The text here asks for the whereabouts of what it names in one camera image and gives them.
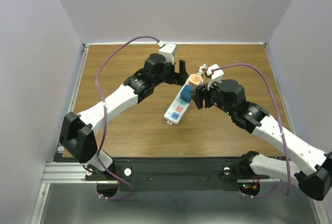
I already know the white bundled power cord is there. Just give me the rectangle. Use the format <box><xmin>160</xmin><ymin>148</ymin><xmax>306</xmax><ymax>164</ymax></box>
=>
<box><xmin>197</xmin><ymin>63</ymin><xmax>210</xmax><ymax>76</ymax></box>

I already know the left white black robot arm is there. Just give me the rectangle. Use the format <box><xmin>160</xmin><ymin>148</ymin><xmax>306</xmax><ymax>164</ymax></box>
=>
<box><xmin>59</xmin><ymin>53</ymin><xmax>189</xmax><ymax>179</ymax></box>

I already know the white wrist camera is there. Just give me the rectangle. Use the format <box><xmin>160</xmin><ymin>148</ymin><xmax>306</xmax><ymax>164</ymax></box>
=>
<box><xmin>158</xmin><ymin>41</ymin><xmax>178</xmax><ymax>65</ymax></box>
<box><xmin>205</xmin><ymin>64</ymin><xmax>224</xmax><ymax>90</ymax></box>

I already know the blue cube plug adapter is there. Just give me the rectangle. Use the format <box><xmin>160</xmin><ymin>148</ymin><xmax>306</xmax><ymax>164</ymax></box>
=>
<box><xmin>179</xmin><ymin>85</ymin><xmax>193</xmax><ymax>104</ymax></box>

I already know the aluminium frame rail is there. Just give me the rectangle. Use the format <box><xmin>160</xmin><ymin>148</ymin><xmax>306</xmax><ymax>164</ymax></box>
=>
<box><xmin>30</xmin><ymin>44</ymin><xmax>90</xmax><ymax>223</ymax></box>
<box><xmin>264</xmin><ymin>43</ymin><xmax>331</xmax><ymax>223</ymax></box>

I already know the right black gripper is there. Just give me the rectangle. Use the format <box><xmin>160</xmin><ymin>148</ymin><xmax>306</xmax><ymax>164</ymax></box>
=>
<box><xmin>191</xmin><ymin>77</ymin><xmax>234</xmax><ymax>116</ymax></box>

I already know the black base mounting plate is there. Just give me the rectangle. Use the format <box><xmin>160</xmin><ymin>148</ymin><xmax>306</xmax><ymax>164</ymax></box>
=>
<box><xmin>53</xmin><ymin>157</ymin><xmax>270</xmax><ymax>192</ymax></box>

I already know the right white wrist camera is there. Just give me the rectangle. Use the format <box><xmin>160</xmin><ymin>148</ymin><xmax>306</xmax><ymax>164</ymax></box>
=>
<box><xmin>205</xmin><ymin>64</ymin><xmax>224</xmax><ymax>90</ymax></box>

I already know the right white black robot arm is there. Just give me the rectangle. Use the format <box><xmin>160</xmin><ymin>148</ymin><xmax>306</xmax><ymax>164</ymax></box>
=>
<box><xmin>190</xmin><ymin>79</ymin><xmax>331</xmax><ymax>201</ymax></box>

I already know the white multicolour power strip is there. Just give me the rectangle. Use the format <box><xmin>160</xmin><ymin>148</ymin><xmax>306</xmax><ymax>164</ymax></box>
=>
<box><xmin>163</xmin><ymin>79</ymin><xmax>192</xmax><ymax>125</ymax></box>

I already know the right aluminium frame rail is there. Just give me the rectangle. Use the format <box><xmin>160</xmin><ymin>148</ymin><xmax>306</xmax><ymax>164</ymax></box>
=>
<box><xmin>264</xmin><ymin>43</ymin><xmax>331</xmax><ymax>223</ymax></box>

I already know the orange cube plug adapter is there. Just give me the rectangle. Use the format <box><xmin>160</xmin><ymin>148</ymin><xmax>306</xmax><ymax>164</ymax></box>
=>
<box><xmin>188</xmin><ymin>74</ymin><xmax>203</xmax><ymax>88</ymax></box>

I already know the dark green cube adapter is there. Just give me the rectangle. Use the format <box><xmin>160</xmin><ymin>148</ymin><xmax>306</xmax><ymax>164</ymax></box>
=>
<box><xmin>189</xmin><ymin>89</ymin><xmax>196</xmax><ymax>97</ymax></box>

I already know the left aluminium frame rail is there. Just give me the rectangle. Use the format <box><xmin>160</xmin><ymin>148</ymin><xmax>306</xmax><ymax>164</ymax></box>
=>
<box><xmin>30</xmin><ymin>44</ymin><xmax>90</xmax><ymax>223</ymax></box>

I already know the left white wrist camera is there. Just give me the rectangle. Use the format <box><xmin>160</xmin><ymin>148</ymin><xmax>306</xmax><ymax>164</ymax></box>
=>
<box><xmin>158</xmin><ymin>41</ymin><xmax>178</xmax><ymax>65</ymax></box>

